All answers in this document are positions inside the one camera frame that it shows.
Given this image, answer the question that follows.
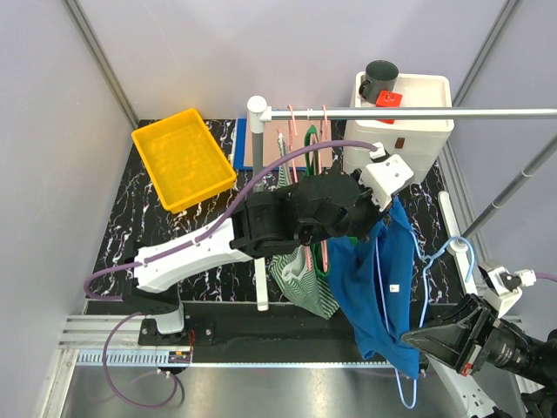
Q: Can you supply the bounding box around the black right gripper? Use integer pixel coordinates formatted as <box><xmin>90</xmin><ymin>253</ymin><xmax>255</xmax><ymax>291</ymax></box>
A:
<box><xmin>400</xmin><ymin>290</ymin><xmax>557</xmax><ymax>385</ymax></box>

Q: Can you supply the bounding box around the blue tank top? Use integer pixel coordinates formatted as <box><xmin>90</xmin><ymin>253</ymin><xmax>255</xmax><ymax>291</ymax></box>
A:
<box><xmin>327</xmin><ymin>199</ymin><xmax>419</xmax><ymax>379</ymax></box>

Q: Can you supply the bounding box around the light blue wire hanger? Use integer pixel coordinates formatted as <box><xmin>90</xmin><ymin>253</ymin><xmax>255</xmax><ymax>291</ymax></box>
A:
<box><xmin>373</xmin><ymin>236</ymin><xmax>477</xmax><ymax>409</ymax></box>

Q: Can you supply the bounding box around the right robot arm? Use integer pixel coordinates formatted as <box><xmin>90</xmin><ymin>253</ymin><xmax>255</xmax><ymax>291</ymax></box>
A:
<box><xmin>395</xmin><ymin>294</ymin><xmax>556</xmax><ymax>417</ymax></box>

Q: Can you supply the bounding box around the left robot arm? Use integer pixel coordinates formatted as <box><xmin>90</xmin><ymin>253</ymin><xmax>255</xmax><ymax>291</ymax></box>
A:
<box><xmin>123</xmin><ymin>164</ymin><xmax>404</xmax><ymax>345</ymax></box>

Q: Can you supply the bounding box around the green white striped tank top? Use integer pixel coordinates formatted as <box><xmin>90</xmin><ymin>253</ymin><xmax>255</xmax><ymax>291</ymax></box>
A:
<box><xmin>268</xmin><ymin>133</ymin><xmax>340</xmax><ymax>320</ymax></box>

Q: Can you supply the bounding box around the blue framed pink board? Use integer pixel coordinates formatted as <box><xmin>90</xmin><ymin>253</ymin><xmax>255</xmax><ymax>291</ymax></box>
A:
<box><xmin>233</xmin><ymin>118</ymin><xmax>322</xmax><ymax>170</ymax></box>

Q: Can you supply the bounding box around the white drawer unit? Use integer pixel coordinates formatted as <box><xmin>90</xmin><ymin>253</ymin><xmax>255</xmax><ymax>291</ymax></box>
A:
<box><xmin>344</xmin><ymin>73</ymin><xmax>454</xmax><ymax>185</ymax></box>

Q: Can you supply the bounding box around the white rack foot bar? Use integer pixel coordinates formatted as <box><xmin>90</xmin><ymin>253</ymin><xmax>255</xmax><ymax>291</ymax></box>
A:
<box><xmin>254</xmin><ymin>258</ymin><xmax>269</xmax><ymax>312</ymax></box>

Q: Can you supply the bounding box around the red plastic block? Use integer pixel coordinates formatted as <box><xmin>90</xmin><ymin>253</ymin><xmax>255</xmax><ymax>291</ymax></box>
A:
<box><xmin>375</xmin><ymin>91</ymin><xmax>403</xmax><ymax>108</ymax></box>

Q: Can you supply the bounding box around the dark grey mug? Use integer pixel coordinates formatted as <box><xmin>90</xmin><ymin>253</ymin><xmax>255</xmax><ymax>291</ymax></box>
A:
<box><xmin>359</xmin><ymin>60</ymin><xmax>399</xmax><ymax>104</ymax></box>

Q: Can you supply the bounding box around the yellow plastic bin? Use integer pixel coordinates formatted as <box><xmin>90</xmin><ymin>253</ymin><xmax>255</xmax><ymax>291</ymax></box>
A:
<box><xmin>131</xmin><ymin>109</ymin><xmax>237</xmax><ymax>214</ymax></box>

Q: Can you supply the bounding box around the black marbled mat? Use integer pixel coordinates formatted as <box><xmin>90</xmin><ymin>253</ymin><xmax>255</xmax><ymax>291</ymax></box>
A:
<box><xmin>91</xmin><ymin>119</ymin><xmax>463</xmax><ymax>303</ymax></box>

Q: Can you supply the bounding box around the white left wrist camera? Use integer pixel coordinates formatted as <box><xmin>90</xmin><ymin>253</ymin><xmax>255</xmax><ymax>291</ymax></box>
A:
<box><xmin>359</xmin><ymin>154</ymin><xmax>414</xmax><ymax>212</ymax></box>

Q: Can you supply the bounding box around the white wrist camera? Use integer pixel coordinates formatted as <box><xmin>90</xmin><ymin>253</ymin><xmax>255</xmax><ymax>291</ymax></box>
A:
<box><xmin>359</xmin><ymin>154</ymin><xmax>414</xmax><ymax>212</ymax></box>
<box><xmin>478</xmin><ymin>260</ymin><xmax>536</xmax><ymax>319</ymax></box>

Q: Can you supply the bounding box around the pink wire hanger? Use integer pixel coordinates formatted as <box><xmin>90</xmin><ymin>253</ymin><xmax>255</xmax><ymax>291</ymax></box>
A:
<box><xmin>288</xmin><ymin>104</ymin><xmax>312</xmax><ymax>269</ymax></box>
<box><xmin>318</xmin><ymin>104</ymin><xmax>329</xmax><ymax>273</ymax></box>

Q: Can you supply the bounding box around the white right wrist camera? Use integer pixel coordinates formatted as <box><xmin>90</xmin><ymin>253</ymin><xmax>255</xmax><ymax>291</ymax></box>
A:
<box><xmin>478</xmin><ymin>260</ymin><xmax>536</xmax><ymax>319</ymax></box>

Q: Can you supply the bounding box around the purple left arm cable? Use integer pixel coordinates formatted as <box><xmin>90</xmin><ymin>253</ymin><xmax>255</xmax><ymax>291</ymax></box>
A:
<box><xmin>83</xmin><ymin>140</ymin><xmax>388</xmax><ymax>302</ymax></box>

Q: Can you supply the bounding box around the metal clothes rail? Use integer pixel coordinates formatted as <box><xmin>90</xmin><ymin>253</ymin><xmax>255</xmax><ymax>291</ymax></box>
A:
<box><xmin>259</xmin><ymin>107</ymin><xmax>556</xmax><ymax>122</ymax></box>

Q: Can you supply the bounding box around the white grey rack post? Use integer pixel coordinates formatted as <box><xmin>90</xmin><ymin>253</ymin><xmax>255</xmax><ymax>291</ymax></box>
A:
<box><xmin>246</xmin><ymin>96</ymin><xmax>267</xmax><ymax>177</ymax></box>

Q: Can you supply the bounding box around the purple floor cable loop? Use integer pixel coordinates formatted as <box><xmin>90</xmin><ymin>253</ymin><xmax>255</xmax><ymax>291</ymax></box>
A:
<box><xmin>102</xmin><ymin>311</ymin><xmax>185</xmax><ymax>410</ymax></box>

